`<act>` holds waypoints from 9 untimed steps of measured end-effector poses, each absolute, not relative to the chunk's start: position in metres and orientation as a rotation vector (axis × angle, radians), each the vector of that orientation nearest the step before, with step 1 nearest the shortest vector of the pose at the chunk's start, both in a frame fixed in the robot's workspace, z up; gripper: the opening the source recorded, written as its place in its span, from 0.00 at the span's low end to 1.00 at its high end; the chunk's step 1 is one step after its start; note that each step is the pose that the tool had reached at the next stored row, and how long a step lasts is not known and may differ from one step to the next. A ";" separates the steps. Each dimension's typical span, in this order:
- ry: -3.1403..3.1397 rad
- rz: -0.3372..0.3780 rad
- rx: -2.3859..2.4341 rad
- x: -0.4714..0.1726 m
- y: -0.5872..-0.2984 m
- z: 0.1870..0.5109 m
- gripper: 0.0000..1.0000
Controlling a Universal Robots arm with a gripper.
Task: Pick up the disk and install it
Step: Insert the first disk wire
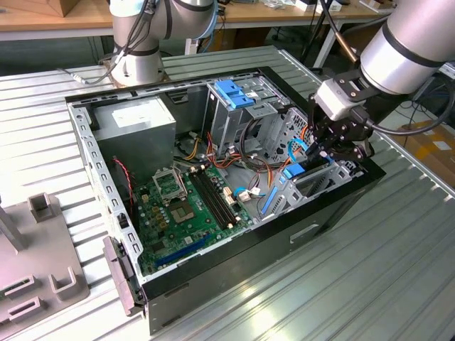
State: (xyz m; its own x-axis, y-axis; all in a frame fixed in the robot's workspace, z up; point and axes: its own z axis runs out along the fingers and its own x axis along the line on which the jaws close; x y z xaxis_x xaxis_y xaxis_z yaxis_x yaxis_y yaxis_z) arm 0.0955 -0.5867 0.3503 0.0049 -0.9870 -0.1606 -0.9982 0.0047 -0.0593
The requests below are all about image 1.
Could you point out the hard disk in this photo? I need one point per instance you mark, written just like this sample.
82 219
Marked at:
293 170

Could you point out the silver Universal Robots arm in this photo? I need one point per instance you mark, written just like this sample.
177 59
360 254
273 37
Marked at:
401 53

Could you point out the grey power supply unit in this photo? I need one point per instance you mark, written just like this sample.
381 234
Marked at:
135 149

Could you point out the CPU socket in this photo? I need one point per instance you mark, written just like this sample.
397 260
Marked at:
182 213

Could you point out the black RAM slot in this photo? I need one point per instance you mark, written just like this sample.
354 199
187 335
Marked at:
208 202
215 197

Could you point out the grey metal disk bay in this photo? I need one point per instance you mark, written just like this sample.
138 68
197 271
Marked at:
288 199

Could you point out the brown wooden box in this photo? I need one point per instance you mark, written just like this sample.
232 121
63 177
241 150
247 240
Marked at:
67 7

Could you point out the blue expansion slot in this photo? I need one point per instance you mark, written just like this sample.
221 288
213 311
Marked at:
181 253

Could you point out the black open PC case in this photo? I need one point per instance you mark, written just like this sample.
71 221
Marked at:
249 270

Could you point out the black tripod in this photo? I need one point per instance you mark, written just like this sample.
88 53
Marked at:
314 39

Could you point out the blue plastic drive carrier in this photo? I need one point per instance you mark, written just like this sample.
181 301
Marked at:
232 94

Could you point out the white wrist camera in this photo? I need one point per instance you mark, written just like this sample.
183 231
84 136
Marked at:
337 101

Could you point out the green motherboard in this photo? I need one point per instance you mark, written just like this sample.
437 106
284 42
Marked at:
202 232

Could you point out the grey metal drive cage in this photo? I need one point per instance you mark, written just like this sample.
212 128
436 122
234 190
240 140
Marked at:
227 128

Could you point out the grey parts rack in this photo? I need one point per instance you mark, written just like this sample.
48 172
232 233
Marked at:
35 248

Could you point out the yellow cardboard box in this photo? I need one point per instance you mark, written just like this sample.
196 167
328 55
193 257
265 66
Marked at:
437 156

